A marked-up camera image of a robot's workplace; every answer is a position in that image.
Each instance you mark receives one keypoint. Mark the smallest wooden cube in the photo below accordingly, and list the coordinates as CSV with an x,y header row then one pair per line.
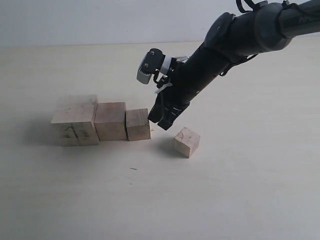
x,y
186,142

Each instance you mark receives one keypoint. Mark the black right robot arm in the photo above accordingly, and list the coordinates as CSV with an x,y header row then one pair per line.
x,y
231,41

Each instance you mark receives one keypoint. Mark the largest wooden cube marked 4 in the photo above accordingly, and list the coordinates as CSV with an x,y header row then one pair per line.
x,y
73,120

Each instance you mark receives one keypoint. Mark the second largest wooden cube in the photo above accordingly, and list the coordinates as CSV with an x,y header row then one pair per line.
x,y
110,121

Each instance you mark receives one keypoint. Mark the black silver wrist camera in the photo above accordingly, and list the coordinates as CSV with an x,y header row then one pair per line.
x,y
150,64

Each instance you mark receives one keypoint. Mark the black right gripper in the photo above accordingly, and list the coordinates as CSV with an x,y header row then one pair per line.
x,y
182,81

